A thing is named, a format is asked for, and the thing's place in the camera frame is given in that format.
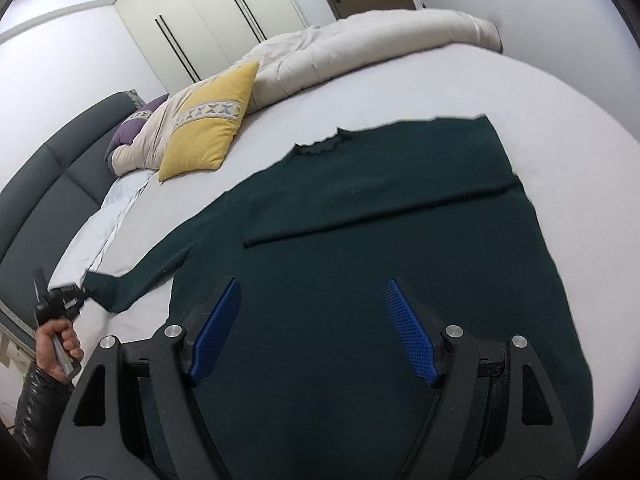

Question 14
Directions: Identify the yellow patterned cushion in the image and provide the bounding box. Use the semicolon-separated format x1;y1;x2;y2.
158;62;259;182

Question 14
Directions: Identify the dark green sweater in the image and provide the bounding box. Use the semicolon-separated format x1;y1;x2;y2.
84;117;593;479

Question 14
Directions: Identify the beige duvet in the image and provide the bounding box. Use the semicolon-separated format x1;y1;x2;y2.
107;9;502;177

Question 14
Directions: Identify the dark grey headboard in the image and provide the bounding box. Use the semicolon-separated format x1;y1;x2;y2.
1;90;142;323

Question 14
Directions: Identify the black jacket forearm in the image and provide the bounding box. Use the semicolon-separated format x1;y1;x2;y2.
13;364;74;472

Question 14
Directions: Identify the white bed sheet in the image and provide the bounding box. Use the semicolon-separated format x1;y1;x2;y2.
46;41;640;466

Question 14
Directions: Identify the purple cushion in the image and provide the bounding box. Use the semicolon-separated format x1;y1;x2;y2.
105;93;169;162

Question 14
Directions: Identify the white wardrobe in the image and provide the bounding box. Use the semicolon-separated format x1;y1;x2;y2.
115;0;306;94

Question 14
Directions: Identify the white pillow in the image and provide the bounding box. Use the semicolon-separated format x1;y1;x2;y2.
49;169;155;288

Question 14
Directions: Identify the person's left hand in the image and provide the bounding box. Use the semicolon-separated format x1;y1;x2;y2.
36;318;84;382

